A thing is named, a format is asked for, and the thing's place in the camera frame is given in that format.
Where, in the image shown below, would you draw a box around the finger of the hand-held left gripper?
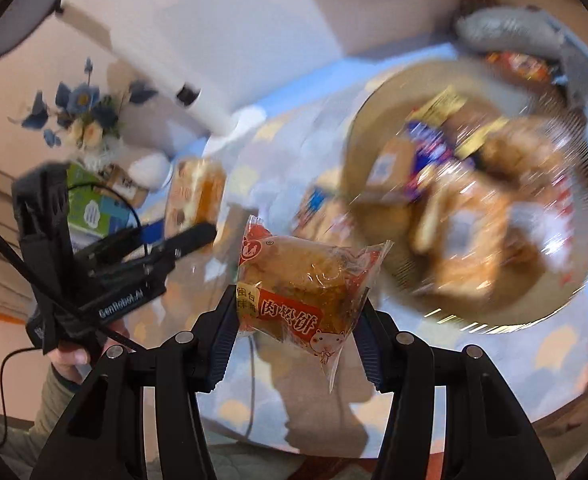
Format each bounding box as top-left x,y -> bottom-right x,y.
72,220 -> 169,267
90,222 -> 219,291

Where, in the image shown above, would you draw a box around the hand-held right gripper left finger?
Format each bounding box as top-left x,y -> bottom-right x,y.
28,297 -> 242,480

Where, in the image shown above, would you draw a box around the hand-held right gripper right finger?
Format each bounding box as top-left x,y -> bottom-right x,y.
351,300 -> 557,480

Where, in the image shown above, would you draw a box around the meat floss cake packet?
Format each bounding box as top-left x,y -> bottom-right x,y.
234,215 -> 395,393

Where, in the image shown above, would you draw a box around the orange striped cracker packet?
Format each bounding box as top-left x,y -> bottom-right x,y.
414,170 -> 582,301

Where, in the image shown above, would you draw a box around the ribbed amber glass bowl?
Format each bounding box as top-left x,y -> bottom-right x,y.
341,57 -> 588,333

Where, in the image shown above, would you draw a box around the blue red chips packet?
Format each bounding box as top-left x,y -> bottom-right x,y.
404,120 -> 455,196

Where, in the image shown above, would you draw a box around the yellow twisted snack packet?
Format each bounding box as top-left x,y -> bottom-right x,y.
416,85 -> 565,181

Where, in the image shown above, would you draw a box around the person's left forearm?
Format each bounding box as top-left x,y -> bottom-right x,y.
11,360 -> 89,480

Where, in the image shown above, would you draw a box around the person's left hand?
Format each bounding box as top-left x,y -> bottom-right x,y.
50,325 -> 130,385

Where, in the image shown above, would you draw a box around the green book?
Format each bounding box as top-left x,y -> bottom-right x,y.
66,162 -> 129,238

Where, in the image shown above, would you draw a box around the orange bread packet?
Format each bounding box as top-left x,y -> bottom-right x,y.
166,157 -> 227,241

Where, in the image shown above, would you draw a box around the white ribbed vase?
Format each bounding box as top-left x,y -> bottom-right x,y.
128,152 -> 172,193

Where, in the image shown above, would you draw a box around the blue white artificial flowers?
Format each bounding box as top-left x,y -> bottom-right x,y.
8,57 -> 159,166

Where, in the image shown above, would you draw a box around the blue white snack packet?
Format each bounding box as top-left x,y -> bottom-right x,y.
294,185 -> 355,246

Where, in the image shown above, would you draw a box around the white pole lamp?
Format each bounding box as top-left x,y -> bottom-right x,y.
0,0 -> 237,136

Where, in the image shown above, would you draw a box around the red orange snack packet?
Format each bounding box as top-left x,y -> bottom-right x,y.
489,50 -> 570,83

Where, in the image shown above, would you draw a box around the grey plush toy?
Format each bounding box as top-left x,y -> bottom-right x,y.
456,7 -> 565,58

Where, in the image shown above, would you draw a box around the black cable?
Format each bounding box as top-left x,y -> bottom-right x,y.
0,182 -> 144,441

